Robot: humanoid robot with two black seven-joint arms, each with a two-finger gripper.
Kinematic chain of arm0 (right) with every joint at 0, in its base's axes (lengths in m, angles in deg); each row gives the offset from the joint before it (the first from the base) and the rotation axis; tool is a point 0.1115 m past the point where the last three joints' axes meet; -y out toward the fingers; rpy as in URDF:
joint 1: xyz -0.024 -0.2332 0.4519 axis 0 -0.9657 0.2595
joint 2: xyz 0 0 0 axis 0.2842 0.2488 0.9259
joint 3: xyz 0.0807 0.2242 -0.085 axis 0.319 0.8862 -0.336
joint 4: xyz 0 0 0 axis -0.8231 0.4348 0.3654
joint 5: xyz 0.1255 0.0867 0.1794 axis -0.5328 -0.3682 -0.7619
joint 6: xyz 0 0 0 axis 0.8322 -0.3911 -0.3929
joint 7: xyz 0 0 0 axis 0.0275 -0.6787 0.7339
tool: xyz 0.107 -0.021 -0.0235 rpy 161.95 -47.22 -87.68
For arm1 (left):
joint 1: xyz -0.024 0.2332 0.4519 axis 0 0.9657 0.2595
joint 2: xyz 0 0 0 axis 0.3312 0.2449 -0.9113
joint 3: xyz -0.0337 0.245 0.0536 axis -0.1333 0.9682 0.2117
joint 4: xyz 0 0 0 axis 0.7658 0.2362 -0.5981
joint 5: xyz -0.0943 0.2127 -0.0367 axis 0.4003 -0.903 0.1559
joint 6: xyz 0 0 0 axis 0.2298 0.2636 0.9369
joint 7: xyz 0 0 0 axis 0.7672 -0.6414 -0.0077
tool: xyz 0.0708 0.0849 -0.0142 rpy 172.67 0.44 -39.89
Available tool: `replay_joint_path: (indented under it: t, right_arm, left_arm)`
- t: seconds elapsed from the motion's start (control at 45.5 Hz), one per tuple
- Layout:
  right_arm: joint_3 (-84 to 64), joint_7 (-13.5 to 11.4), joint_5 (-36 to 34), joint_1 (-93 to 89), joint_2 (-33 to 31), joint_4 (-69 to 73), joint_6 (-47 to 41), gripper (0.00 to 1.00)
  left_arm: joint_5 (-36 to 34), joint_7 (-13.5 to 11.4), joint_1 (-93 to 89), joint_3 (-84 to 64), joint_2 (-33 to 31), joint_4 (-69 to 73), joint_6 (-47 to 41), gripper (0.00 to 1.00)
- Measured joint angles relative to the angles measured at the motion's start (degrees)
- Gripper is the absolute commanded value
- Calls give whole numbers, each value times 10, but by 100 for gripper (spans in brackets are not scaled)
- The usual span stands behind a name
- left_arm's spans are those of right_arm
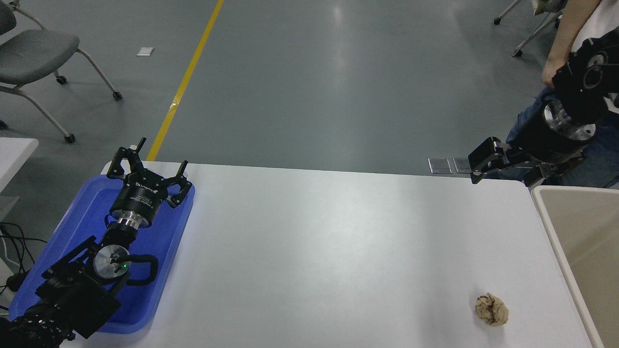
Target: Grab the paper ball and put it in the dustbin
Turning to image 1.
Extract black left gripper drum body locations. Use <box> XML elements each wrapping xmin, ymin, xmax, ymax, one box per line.
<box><xmin>109</xmin><ymin>174</ymin><xmax>170</xmax><ymax>228</ymax></box>

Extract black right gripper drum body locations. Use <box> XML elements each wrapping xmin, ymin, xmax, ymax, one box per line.
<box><xmin>507</xmin><ymin>106</ymin><xmax>588</xmax><ymax>166</ymax></box>

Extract tan paper ball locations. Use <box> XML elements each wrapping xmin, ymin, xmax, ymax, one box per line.
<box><xmin>475</xmin><ymin>292</ymin><xmax>510</xmax><ymax>327</ymax></box>

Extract person's hand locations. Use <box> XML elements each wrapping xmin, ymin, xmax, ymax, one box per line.
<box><xmin>541</xmin><ymin>58</ymin><xmax>564</xmax><ymax>88</ymax></box>

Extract blue plastic tray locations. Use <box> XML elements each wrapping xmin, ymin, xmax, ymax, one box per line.
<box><xmin>9</xmin><ymin>174</ymin><xmax>196</xmax><ymax>335</ymax></box>

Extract large pale bin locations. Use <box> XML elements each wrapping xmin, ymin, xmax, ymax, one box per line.
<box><xmin>531</xmin><ymin>186</ymin><xmax>619</xmax><ymax>348</ymax></box>

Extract metal chair legs with castors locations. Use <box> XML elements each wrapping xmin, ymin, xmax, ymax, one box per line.
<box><xmin>493</xmin><ymin>0</ymin><xmax>567</xmax><ymax>58</ymax></box>

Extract small white side table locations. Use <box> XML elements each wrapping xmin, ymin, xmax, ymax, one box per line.
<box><xmin>0</xmin><ymin>137</ymin><xmax>40</xmax><ymax>221</ymax></box>

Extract grey chair with castors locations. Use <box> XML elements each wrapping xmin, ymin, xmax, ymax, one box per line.
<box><xmin>0</xmin><ymin>0</ymin><xmax>123</xmax><ymax>144</ymax></box>

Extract black floor cables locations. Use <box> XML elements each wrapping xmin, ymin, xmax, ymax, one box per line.
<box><xmin>0</xmin><ymin>221</ymin><xmax>48</xmax><ymax>310</ymax></box>

